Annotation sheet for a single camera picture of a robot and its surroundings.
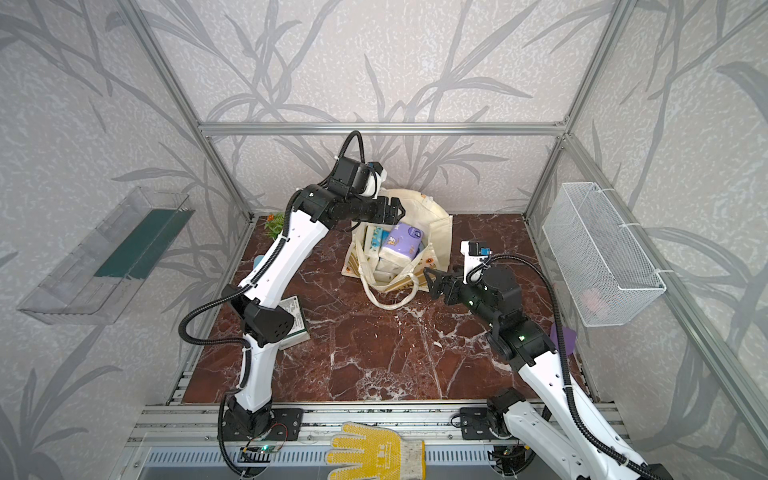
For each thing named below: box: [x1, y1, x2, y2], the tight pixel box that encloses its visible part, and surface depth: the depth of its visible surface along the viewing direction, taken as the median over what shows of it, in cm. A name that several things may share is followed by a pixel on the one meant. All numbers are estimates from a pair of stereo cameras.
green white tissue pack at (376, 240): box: [368, 226, 383, 259], surface depth 95 cm
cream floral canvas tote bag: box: [341, 188, 454, 310], surface depth 86 cm
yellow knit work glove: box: [325, 422, 426, 480], surface depth 71 cm
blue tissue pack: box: [374, 257, 403, 282], surface depth 95 cm
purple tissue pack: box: [379, 222, 424, 267], surface depth 91 cm
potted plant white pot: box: [264, 212, 285, 240], surface depth 98 cm
